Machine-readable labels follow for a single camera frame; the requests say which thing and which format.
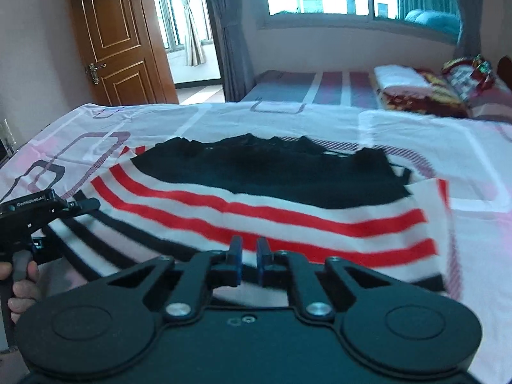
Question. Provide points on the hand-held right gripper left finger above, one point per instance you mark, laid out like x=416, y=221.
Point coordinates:
x=236, y=260

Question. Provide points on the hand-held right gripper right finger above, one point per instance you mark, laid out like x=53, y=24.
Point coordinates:
x=262, y=262

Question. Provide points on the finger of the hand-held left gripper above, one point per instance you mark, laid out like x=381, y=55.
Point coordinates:
x=39, y=244
x=82, y=206

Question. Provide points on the white red black striped sweater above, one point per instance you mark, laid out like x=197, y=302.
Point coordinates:
x=280, y=224

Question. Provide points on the black lace garment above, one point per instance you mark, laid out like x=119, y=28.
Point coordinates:
x=260, y=172

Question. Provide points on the person's left hand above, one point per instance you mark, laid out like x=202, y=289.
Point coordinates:
x=26, y=292

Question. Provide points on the brown wooden door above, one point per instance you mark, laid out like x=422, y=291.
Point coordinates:
x=116, y=36

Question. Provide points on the grey red striped bed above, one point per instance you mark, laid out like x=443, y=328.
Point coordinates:
x=296, y=86

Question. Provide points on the balcony window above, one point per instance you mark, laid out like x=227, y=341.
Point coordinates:
x=172, y=12

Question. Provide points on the white sheer curtain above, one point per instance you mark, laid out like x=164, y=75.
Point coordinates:
x=192, y=20

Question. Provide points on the grey curtain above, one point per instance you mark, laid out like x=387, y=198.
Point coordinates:
x=230, y=32
x=470, y=12

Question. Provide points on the pink patterned bedsheet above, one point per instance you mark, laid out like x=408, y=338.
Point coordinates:
x=472, y=168

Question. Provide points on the white folded blanket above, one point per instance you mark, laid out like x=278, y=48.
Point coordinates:
x=400, y=76

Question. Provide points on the red patterned folded quilt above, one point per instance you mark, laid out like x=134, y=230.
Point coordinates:
x=428, y=100

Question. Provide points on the plaid and red cloth bundle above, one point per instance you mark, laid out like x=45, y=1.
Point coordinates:
x=468, y=74

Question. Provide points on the teal cushion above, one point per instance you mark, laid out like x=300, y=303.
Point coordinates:
x=434, y=22

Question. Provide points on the brown wooden headboard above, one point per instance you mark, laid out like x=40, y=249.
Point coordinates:
x=506, y=72

